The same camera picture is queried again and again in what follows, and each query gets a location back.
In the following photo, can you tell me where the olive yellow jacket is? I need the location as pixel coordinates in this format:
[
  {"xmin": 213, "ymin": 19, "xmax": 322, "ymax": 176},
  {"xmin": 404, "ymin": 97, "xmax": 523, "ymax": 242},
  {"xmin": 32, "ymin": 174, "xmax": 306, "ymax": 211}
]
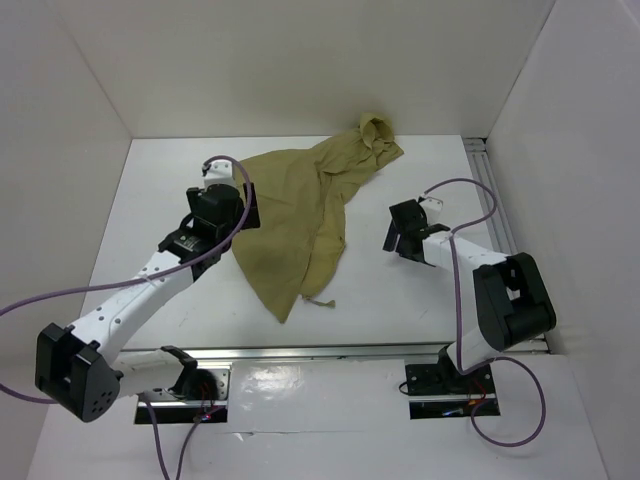
[{"xmin": 232, "ymin": 113, "xmax": 403, "ymax": 322}]

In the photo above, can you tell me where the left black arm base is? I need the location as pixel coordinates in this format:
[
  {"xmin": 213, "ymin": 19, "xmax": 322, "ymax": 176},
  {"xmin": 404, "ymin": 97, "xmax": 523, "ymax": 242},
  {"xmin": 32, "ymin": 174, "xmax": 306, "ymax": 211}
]
[{"xmin": 160, "ymin": 346, "xmax": 225, "ymax": 401}]

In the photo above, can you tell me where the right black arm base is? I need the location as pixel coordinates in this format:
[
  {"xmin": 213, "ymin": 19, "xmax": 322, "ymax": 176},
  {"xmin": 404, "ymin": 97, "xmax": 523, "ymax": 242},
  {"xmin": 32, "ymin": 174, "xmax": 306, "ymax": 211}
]
[{"xmin": 398, "ymin": 345, "xmax": 496, "ymax": 397}]

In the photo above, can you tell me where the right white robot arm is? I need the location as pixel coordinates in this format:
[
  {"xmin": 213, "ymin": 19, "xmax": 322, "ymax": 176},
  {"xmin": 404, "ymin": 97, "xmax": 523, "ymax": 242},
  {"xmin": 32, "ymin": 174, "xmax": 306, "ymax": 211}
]
[{"xmin": 383, "ymin": 197, "xmax": 557, "ymax": 392}]

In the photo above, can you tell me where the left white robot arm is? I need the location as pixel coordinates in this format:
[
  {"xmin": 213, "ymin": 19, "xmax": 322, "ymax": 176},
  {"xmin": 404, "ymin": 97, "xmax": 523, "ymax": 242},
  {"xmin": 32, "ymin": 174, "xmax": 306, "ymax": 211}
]
[{"xmin": 35, "ymin": 183, "xmax": 260, "ymax": 423}]

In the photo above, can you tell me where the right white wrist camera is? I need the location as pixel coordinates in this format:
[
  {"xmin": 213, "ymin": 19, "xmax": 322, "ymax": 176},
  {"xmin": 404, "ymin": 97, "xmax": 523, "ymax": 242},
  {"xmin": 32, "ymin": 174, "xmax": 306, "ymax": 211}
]
[{"xmin": 417, "ymin": 196, "xmax": 444, "ymax": 224}]

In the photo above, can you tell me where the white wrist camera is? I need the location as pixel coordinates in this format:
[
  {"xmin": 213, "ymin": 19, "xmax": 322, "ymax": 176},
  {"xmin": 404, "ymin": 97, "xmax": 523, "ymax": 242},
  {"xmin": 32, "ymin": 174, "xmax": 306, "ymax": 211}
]
[
  {"xmin": 417, "ymin": 196, "xmax": 444, "ymax": 224},
  {"xmin": 202, "ymin": 159, "xmax": 236, "ymax": 189}
]

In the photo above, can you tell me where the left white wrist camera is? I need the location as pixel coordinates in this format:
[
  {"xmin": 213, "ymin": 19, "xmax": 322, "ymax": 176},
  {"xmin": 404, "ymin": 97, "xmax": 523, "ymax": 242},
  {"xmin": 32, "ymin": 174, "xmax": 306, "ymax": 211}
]
[{"xmin": 202, "ymin": 159, "xmax": 236, "ymax": 189}]

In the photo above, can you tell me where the right side aluminium rail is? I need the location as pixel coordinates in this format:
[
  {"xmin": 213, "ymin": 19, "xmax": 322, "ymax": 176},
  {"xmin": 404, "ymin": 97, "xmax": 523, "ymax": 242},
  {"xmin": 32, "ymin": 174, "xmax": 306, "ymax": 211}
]
[{"xmin": 462, "ymin": 138, "xmax": 517, "ymax": 254}]

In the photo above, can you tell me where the aluminium rail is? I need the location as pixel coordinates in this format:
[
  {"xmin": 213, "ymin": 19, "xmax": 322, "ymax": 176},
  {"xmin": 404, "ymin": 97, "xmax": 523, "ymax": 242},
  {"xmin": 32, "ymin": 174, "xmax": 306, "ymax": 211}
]
[
  {"xmin": 119, "ymin": 341, "xmax": 549, "ymax": 362},
  {"xmin": 462, "ymin": 138, "xmax": 517, "ymax": 254}
]

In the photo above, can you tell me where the front aluminium rail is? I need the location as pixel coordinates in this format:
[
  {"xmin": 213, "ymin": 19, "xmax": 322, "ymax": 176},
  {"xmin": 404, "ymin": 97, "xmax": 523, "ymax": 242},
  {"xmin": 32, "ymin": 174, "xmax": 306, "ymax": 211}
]
[{"xmin": 119, "ymin": 341, "xmax": 549, "ymax": 362}]

